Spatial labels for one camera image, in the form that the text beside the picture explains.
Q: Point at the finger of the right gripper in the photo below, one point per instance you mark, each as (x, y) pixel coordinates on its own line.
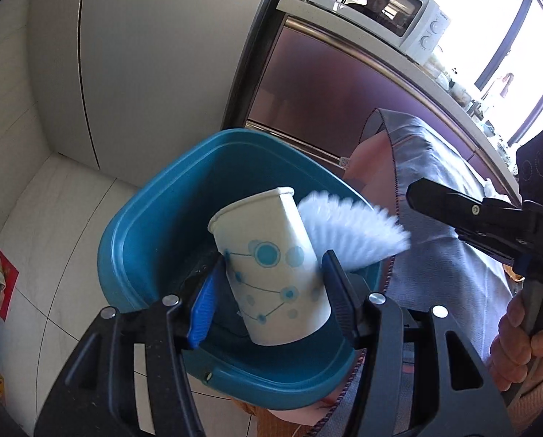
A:
(444, 204)

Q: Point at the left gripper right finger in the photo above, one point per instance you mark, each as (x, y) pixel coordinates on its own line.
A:
(452, 393)

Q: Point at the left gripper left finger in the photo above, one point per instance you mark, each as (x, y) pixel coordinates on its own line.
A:
(94, 394)

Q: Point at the white foam fruit net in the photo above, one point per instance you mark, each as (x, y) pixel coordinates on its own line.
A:
(359, 234)

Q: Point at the blue-dotted paper cup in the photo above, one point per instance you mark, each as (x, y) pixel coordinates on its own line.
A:
(272, 268)

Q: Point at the pink sleeve forearm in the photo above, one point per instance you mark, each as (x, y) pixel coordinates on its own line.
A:
(525, 411)

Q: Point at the kitchen window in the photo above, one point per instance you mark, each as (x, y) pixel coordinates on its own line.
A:
(494, 50)

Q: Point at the blue trash bin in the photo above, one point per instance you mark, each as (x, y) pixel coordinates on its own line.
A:
(153, 242)

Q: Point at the purple kitchen cabinets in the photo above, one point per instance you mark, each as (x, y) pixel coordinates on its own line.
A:
(319, 99)

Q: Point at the person's right hand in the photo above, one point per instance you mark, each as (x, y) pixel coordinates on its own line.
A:
(516, 358)

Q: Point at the plaid grey tablecloth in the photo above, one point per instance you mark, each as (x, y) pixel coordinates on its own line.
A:
(439, 269)

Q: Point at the red plastic bag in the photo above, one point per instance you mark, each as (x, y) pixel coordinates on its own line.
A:
(11, 274)

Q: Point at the white microwave oven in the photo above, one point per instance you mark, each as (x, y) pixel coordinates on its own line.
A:
(413, 27)

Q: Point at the white countertop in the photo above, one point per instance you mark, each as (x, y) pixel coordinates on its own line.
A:
(312, 21)

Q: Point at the silver refrigerator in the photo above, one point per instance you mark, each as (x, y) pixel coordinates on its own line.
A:
(127, 86)

